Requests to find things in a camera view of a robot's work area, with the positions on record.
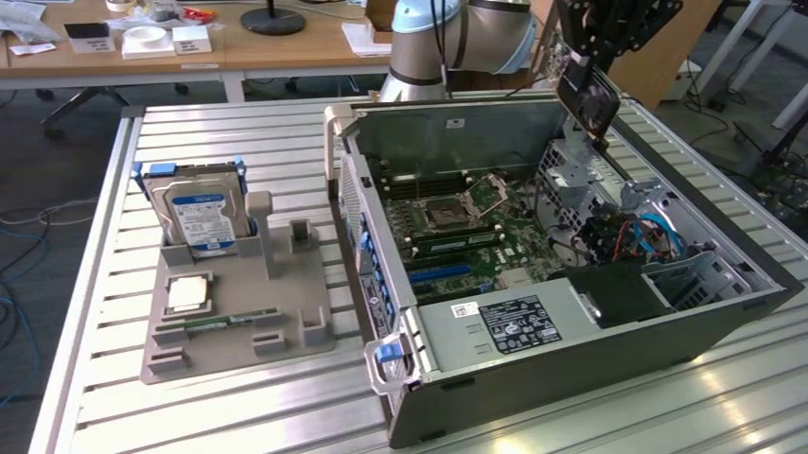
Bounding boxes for black plastic shroud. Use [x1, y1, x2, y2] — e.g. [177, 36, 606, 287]
[563, 261, 675, 331]

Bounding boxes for green motherboard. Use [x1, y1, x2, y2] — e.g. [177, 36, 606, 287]
[376, 167, 566, 306]

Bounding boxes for blue case latch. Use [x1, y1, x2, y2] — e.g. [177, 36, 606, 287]
[371, 343, 404, 365]

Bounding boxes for metal disk bay cage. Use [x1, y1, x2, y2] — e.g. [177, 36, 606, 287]
[534, 137, 635, 228]

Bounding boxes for black floor stand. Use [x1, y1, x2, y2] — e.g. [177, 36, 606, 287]
[730, 92, 808, 214]

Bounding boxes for black round lamp base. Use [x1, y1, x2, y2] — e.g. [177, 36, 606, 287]
[238, 0, 308, 37]

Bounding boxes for CPU socket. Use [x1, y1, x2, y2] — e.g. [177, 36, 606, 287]
[420, 194, 472, 234]

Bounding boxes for white tape roll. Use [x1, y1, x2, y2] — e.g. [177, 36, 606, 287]
[124, 26, 165, 48]

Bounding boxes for blue wire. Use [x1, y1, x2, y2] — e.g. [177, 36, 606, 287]
[634, 213, 686, 260]

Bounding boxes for black open PC case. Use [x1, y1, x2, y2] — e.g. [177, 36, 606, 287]
[323, 92, 808, 450]

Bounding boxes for black Nvidia graphics card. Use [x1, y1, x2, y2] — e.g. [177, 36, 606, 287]
[534, 0, 624, 144]

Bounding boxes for white paper stack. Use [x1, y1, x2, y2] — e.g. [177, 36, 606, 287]
[340, 21, 393, 59]

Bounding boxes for black and white box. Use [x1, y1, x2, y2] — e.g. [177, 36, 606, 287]
[62, 22, 117, 55]

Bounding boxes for flat white box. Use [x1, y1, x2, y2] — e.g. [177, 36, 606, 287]
[118, 37, 178, 61]

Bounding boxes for blue floor cable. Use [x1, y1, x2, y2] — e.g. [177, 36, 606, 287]
[0, 225, 46, 408]

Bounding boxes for white floor cable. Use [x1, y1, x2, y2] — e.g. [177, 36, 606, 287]
[0, 197, 100, 227]

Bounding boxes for metal disk bay tray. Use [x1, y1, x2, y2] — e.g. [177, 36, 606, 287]
[639, 250, 755, 311]

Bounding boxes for silver CPU chip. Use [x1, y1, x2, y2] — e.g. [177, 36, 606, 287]
[164, 276, 209, 313]

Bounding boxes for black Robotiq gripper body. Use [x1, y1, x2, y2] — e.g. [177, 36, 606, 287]
[588, 0, 651, 30]

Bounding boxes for grey power supply unit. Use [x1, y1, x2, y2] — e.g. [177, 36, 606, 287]
[412, 277, 600, 375]

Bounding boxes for white table frame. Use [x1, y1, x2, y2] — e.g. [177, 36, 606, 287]
[686, 0, 808, 130]

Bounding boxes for wooden cabinet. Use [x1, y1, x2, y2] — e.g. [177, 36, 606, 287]
[520, 0, 726, 111]

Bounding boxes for black RAM slot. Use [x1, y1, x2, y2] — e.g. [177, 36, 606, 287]
[408, 222, 495, 243]
[380, 169, 469, 190]
[384, 183, 473, 203]
[380, 174, 472, 195]
[383, 179, 472, 199]

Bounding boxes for metal socket cover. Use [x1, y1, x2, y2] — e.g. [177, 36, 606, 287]
[463, 172, 512, 219]

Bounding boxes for hard disk with blue carrier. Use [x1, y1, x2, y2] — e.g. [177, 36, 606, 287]
[129, 158, 253, 259]

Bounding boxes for clear bag dark content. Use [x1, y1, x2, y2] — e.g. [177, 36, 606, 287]
[102, 8, 185, 32]

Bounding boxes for grey parts rack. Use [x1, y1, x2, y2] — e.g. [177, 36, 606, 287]
[137, 190, 336, 385]

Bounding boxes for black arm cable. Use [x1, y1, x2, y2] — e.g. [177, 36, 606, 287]
[429, 0, 449, 94]

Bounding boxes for white labelled box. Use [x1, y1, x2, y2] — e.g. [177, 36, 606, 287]
[170, 25, 212, 56]

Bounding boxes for small cardboard box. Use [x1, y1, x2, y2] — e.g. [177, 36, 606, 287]
[363, 0, 397, 33]

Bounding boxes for grey plastic bag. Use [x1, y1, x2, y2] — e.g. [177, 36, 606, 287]
[0, 1, 62, 44]

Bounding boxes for blue card retainer clips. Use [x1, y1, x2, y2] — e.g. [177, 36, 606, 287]
[356, 211, 397, 327]

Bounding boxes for blue expansion slot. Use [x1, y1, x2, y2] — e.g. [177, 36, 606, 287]
[404, 262, 472, 286]

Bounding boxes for wooden desk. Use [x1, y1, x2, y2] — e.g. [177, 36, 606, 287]
[0, 0, 572, 103]

